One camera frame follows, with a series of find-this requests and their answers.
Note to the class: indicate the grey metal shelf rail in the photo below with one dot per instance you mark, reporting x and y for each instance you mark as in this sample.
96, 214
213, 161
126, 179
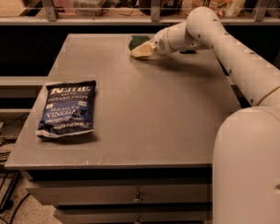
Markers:
118, 12

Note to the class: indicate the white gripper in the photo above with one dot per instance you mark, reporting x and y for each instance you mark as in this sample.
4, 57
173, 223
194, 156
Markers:
160, 45

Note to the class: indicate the dark flat device on floor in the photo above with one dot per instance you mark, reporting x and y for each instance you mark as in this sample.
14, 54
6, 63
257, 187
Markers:
10, 131

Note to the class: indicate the small dark blue snack packet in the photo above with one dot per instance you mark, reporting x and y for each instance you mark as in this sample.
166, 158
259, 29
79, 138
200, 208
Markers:
188, 51

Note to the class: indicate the grey table drawer with knob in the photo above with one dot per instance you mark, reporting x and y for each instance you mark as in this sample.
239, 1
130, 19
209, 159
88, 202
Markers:
124, 191

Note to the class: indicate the lower grey drawer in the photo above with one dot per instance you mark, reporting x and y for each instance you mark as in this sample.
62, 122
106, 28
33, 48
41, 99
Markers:
134, 215

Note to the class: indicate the blue kettle chip bag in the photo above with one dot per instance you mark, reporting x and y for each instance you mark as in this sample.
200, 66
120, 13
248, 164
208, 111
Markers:
68, 109

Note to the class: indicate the green and yellow sponge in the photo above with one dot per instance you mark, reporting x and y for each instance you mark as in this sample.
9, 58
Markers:
137, 40

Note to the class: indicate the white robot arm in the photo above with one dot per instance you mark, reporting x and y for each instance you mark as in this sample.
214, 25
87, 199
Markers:
246, 158

